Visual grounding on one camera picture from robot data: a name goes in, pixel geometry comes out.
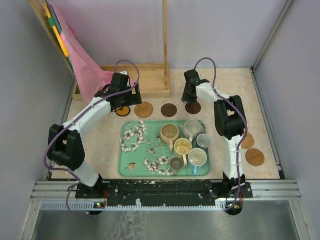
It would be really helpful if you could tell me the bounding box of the small grey cup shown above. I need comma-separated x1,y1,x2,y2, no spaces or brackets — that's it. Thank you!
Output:
169,157,185,176

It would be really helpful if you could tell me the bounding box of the pink cloth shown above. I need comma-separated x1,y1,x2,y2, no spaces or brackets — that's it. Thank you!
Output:
50,3,114,103

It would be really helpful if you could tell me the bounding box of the green floral tray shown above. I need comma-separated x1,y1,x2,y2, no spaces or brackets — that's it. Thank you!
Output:
117,119,212,178

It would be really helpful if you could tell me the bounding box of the dark brown wooden coaster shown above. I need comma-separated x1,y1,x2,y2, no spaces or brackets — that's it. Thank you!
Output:
185,102,202,115

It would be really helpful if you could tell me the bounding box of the yellow mug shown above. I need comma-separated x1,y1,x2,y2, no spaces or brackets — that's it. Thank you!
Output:
174,138,193,167

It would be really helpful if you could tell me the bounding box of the small blue-grey cup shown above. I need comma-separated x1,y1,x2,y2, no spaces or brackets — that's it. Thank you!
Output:
196,133,212,149

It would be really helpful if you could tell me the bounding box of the yellow green hanger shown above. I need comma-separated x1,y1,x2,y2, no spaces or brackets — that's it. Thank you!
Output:
42,0,70,58

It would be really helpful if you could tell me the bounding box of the light brown wooden coaster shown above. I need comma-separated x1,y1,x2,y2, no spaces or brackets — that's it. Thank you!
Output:
245,148,265,167

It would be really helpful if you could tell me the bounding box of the white grey mug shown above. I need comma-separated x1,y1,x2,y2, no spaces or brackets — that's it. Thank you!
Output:
182,119,202,143

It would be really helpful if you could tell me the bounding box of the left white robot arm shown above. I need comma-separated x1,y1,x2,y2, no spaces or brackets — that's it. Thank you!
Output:
44,71,142,199

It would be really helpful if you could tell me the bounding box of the beige mug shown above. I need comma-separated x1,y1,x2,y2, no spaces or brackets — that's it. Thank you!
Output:
159,124,180,152

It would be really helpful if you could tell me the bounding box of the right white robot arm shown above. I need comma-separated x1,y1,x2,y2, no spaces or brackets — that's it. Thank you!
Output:
181,69,248,198

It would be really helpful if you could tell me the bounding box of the dark reddish wooden coaster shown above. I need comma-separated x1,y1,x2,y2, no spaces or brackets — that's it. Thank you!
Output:
161,103,178,118

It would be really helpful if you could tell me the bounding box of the woven rattan coaster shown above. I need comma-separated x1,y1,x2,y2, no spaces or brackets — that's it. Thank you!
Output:
134,102,154,119

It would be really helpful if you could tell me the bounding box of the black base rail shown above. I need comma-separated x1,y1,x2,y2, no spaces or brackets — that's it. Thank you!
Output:
75,177,253,207

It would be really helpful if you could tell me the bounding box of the light blue mug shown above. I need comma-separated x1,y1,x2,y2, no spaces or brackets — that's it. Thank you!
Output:
187,148,208,176

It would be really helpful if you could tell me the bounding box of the wooden rack stand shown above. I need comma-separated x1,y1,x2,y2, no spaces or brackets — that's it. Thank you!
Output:
28,0,171,99

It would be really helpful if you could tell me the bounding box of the light woven coaster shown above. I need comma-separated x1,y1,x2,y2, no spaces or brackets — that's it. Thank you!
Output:
241,132,255,150

